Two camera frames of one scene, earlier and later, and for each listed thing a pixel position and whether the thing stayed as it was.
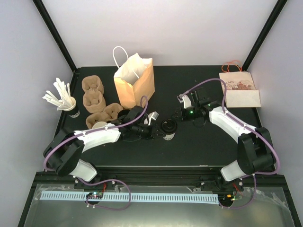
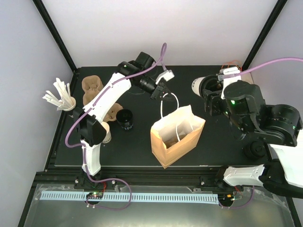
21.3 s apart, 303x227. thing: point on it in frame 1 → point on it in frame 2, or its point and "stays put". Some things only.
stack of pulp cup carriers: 93,99 stays put
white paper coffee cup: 169,136 → 195,85
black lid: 169,126 → 210,83
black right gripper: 182,115 → 211,102
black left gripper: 153,131 → 160,88
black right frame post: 264,33 stays put
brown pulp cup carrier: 110,114 stays put
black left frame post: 49,24 stays put
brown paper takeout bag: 134,78 → 177,133
